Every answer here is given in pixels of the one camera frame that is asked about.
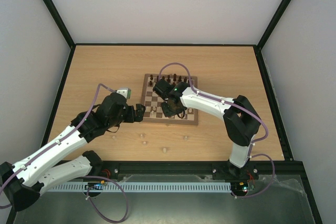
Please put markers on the black aluminium frame rail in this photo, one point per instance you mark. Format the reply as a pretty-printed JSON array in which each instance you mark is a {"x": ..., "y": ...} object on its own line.
[{"x": 221, "y": 170}]

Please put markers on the wooden chess board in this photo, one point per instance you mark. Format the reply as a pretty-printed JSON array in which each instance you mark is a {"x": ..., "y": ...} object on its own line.
[{"x": 150, "y": 99}]

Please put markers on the right circuit board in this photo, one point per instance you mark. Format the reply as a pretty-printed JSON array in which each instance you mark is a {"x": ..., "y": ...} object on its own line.
[{"x": 243, "y": 187}]

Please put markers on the left circuit board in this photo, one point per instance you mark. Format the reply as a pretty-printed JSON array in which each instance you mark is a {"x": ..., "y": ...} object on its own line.
[{"x": 95, "y": 185}]

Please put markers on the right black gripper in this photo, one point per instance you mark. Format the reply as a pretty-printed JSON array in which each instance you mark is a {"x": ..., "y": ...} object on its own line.
[{"x": 169, "y": 107}]

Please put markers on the circuit board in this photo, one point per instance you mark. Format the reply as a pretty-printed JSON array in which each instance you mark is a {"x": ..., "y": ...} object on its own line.
[
  {"x": 95, "y": 185},
  {"x": 243, "y": 187}
]

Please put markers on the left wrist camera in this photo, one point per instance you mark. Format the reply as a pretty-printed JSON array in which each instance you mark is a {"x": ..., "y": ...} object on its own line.
[{"x": 126, "y": 92}]

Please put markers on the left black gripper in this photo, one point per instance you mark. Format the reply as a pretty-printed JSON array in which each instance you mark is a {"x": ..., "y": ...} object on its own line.
[{"x": 139, "y": 117}]

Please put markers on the grey slotted cable duct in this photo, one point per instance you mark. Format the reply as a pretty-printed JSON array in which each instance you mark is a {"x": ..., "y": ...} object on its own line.
[{"x": 150, "y": 187}]

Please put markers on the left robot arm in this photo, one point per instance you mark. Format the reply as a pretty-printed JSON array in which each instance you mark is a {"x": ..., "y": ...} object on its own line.
[{"x": 25, "y": 181}]

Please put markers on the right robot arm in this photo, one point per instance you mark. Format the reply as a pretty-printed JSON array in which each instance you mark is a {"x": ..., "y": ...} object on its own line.
[{"x": 238, "y": 115}]

